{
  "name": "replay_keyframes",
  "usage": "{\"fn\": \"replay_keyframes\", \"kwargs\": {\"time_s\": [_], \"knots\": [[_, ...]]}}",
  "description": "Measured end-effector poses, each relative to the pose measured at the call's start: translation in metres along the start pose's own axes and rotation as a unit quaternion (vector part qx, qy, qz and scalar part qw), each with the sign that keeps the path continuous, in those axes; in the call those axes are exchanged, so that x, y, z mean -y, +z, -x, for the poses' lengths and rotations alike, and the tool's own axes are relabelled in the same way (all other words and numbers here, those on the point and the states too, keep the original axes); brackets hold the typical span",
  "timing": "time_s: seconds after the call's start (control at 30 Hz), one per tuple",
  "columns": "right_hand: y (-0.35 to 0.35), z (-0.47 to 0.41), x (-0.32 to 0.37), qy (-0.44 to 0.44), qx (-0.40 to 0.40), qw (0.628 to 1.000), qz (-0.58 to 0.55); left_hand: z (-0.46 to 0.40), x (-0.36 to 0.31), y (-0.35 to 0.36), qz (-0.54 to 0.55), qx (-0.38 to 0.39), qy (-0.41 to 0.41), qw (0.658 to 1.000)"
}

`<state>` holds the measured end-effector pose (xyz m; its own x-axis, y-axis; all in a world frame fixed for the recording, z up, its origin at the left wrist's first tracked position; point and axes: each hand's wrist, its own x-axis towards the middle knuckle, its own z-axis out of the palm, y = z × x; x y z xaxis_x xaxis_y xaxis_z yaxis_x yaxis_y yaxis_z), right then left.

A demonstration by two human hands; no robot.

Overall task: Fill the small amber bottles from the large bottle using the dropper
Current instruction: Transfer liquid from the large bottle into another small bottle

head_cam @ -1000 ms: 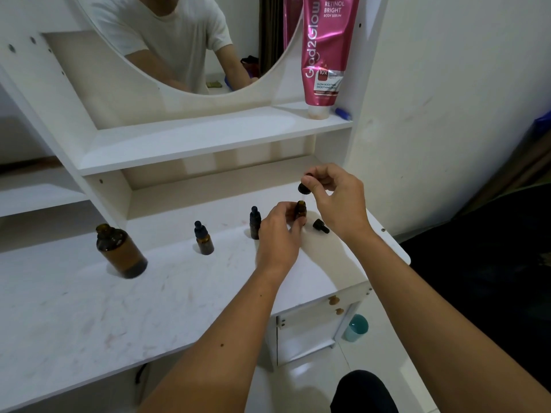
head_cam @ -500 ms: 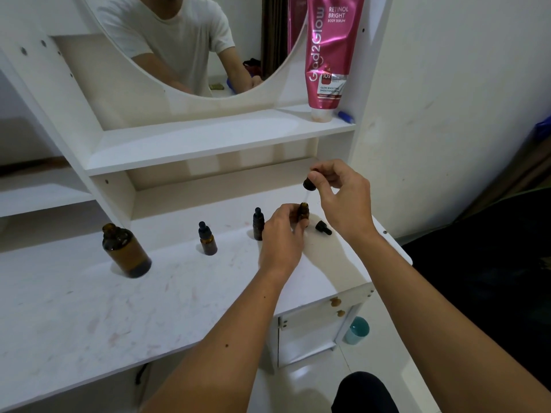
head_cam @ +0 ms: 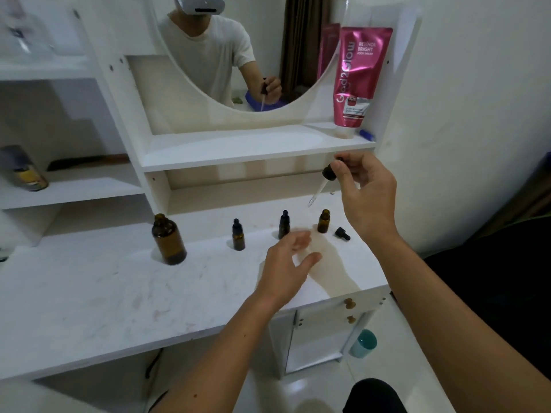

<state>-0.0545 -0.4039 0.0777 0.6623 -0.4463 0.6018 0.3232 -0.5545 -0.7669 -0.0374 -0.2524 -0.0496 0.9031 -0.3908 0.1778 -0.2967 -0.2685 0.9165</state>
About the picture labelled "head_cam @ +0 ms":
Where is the brown comb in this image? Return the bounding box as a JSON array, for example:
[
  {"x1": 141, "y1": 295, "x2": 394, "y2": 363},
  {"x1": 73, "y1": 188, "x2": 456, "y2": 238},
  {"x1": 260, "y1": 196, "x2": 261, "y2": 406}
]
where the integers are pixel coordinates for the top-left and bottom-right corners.
[{"x1": 46, "y1": 154, "x2": 130, "y2": 172}]

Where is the large amber glass bottle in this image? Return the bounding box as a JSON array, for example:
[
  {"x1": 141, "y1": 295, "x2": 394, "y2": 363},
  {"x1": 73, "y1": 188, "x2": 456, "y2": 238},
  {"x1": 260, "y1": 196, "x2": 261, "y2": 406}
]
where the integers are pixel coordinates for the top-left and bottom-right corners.
[{"x1": 151, "y1": 213, "x2": 188, "y2": 266}]

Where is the pink lotion tube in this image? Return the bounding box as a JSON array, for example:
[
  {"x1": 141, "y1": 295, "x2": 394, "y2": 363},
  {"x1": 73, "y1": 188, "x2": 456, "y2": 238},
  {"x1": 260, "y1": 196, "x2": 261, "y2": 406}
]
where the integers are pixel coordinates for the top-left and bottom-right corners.
[{"x1": 332, "y1": 26, "x2": 394, "y2": 141}]

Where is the teal cup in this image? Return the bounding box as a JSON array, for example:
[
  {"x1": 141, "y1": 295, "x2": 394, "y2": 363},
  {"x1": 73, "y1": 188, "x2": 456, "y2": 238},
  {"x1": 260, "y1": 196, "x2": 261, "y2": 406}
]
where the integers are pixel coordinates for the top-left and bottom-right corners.
[{"x1": 349, "y1": 329, "x2": 378, "y2": 359}]

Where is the black dropper with glass pipette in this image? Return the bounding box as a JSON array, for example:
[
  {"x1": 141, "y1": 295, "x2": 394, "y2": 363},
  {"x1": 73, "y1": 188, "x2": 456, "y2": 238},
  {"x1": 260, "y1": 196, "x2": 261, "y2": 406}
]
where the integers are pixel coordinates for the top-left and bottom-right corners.
[{"x1": 306, "y1": 157, "x2": 345, "y2": 208}]

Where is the person's right hand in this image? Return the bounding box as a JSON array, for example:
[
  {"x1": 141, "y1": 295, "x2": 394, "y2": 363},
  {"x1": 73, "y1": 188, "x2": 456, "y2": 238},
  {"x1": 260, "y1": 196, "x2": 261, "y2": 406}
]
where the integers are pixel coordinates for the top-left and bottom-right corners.
[{"x1": 330, "y1": 151, "x2": 399, "y2": 244}]

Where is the white vanity shelf unit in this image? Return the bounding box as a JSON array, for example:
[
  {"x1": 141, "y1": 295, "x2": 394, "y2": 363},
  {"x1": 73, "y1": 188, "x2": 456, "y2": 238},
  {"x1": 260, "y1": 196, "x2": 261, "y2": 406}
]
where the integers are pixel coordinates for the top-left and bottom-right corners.
[{"x1": 0, "y1": 0, "x2": 425, "y2": 381}]

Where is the thin black cord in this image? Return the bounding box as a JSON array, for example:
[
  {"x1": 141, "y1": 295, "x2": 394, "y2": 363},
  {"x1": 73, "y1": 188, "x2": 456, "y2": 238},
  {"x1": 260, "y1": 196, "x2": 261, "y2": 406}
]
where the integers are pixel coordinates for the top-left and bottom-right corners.
[{"x1": 145, "y1": 349, "x2": 162, "y2": 379}]

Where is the yellow spray can grey cap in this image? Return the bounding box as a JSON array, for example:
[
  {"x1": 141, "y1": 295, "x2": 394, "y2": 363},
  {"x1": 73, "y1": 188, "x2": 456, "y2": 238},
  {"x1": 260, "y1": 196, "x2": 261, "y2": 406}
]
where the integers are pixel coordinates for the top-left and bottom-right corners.
[{"x1": 0, "y1": 145, "x2": 49, "y2": 192}]

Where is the person's left leg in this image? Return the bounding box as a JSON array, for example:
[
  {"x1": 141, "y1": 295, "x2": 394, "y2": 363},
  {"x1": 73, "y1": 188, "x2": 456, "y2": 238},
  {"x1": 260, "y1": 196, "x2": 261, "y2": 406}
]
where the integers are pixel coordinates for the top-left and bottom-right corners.
[{"x1": 146, "y1": 389, "x2": 169, "y2": 413}]

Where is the person's right forearm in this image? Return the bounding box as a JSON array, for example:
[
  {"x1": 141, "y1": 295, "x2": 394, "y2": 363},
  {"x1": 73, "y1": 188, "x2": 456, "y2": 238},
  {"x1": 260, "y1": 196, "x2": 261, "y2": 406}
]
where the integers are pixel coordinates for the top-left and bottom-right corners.
[{"x1": 370, "y1": 234, "x2": 551, "y2": 413}]

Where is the brown fabric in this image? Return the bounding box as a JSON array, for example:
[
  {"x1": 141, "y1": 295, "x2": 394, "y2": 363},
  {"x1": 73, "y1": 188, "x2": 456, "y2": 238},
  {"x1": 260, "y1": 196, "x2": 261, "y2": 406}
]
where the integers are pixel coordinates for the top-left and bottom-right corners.
[{"x1": 471, "y1": 163, "x2": 551, "y2": 241}]

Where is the person's left forearm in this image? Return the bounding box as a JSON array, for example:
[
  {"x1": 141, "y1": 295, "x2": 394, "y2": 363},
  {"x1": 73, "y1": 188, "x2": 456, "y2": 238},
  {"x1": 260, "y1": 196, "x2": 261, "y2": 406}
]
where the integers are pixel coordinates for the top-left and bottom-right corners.
[{"x1": 148, "y1": 292, "x2": 285, "y2": 413}]

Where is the clear perfume bottle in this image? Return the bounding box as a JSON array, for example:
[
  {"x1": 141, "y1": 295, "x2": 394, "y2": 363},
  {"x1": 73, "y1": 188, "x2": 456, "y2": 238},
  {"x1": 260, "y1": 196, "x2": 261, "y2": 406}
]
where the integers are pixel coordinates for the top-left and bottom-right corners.
[{"x1": 0, "y1": 0, "x2": 55, "y2": 61}]

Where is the person's left hand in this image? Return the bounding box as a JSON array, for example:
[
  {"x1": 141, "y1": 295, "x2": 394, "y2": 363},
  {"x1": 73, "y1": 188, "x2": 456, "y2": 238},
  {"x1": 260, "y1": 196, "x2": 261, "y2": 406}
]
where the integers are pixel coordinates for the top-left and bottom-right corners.
[{"x1": 254, "y1": 229, "x2": 324, "y2": 313}]

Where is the person's right leg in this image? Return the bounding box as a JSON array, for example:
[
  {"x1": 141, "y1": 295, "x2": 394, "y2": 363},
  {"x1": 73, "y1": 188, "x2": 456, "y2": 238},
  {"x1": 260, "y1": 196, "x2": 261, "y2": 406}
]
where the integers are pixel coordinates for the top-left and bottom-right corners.
[{"x1": 343, "y1": 378, "x2": 408, "y2": 413}]

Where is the round mirror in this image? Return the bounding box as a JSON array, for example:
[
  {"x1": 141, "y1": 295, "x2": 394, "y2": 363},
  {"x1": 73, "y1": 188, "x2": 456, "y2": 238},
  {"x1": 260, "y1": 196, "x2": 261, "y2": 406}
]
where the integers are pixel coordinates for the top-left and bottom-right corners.
[{"x1": 148, "y1": 0, "x2": 350, "y2": 113}]

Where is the person's leg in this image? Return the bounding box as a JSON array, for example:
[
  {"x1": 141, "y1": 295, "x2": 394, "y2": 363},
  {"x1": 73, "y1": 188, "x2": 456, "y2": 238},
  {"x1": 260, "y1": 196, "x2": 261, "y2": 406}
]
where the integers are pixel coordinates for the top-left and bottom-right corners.
[
  {"x1": 146, "y1": 389, "x2": 169, "y2": 413},
  {"x1": 343, "y1": 378, "x2": 408, "y2": 413}
]

